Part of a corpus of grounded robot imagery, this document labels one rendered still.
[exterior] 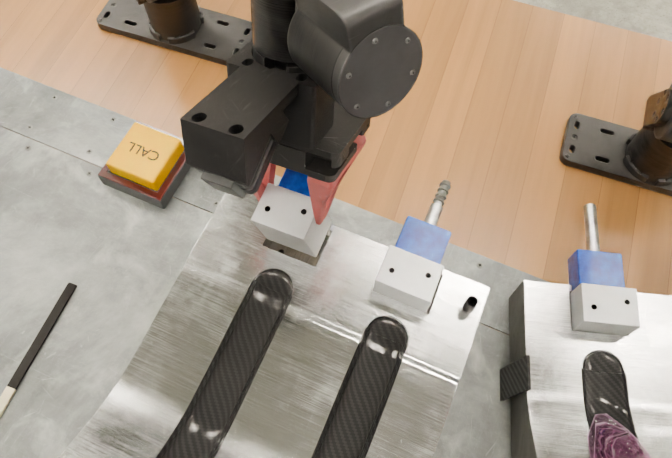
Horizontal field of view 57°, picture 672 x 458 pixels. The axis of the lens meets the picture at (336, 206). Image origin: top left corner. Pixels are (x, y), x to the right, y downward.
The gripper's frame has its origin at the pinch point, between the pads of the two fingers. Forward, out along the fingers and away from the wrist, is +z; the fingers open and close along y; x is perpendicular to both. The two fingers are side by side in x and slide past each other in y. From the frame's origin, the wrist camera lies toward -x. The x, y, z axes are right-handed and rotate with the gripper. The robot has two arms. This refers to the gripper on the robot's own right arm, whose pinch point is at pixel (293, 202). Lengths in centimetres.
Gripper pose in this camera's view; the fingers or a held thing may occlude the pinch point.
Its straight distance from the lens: 52.2
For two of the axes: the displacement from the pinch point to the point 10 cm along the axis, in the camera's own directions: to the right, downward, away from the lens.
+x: 4.1, -6.0, 6.9
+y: 9.1, 3.1, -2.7
